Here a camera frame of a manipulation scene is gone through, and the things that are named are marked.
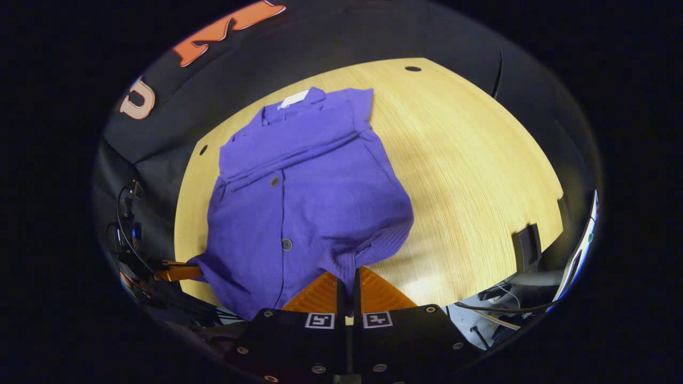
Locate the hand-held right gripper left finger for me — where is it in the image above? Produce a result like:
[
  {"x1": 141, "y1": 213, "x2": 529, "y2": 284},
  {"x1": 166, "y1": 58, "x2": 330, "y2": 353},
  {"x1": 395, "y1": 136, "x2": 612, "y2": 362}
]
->
[{"x1": 223, "y1": 270, "x2": 348, "y2": 384}]

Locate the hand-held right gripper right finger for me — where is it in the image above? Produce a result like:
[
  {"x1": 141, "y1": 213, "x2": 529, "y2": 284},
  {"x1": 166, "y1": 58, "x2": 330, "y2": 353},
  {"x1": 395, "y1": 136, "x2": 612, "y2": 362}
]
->
[{"x1": 351, "y1": 267, "x2": 476, "y2": 384}]

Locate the purple knit cardigan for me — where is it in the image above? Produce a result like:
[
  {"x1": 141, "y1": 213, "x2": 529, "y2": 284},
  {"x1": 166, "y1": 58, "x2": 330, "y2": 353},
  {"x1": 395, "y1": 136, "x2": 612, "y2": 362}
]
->
[{"x1": 187, "y1": 86, "x2": 415, "y2": 322}]

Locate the black clamp block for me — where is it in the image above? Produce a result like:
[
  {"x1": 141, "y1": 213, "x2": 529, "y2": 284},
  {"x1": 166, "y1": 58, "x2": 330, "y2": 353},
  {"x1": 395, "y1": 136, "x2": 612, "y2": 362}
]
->
[{"x1": 511, "y1": 224, "x2": 543, "y2": 274}]

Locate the white panel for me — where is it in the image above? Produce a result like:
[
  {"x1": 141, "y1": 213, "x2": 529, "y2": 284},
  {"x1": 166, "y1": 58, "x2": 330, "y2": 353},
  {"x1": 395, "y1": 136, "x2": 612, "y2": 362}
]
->
[{"x1": 552, "y1": 189, "x2": 599, "y2": 306}]

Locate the black side cloth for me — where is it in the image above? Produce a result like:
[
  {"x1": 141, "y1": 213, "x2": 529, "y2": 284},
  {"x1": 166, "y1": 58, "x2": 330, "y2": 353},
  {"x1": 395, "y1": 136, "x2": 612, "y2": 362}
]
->
[{"x1": 494, "y1": 43, "x2": 601, "y2": 214}]

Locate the white cable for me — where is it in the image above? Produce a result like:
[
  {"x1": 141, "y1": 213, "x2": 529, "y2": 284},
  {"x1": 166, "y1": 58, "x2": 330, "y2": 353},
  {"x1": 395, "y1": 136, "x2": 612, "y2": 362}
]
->
[{"x1": 470, "y1": 308, "x2": 522, "y2": 331}]

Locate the black cable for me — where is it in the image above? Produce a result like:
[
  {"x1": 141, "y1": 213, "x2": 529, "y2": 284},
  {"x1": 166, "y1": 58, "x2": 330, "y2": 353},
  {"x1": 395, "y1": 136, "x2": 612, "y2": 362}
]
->
[{"x1": 454, "y1": 300, "x2": 558, "y2": 315}]

